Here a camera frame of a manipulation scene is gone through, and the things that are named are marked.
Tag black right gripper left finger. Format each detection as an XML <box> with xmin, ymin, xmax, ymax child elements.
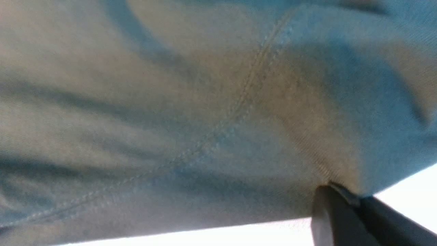
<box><xmin>311</xmin><ymin>186</ymin><xmax>379</xmax><ymax>246</ymax></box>

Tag dark gray long-sleeve shirt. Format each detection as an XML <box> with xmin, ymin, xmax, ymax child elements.
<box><xmin>0</xmin><ymin>0</ymin><xmax>436</xmax><ymax>246</ymax></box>

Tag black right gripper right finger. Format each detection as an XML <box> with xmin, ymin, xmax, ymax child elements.
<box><xmin>330</xmin><ymin>182</ymin><xmax>437</xmax><ymax>246</ymax></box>

